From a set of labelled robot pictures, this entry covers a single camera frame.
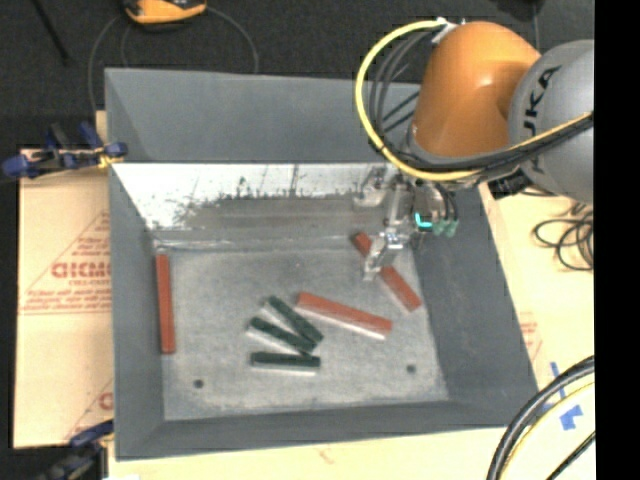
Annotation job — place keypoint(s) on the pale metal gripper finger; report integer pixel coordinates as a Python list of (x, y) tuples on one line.
[(384, 264), (374, 258)]

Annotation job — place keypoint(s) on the red-brown flat block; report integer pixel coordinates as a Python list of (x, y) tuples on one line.
[(345, 313), (165, 308), (402, 290)]

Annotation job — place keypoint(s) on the dark green flat block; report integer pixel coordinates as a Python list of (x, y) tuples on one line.
[(285, 359), (280, 335), (297, 320)]

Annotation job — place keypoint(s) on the grey metal bin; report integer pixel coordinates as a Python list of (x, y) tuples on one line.
[(300, 393)]

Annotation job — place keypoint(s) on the brown cardboard board, red print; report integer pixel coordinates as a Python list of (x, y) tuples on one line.
[(60, 358)]

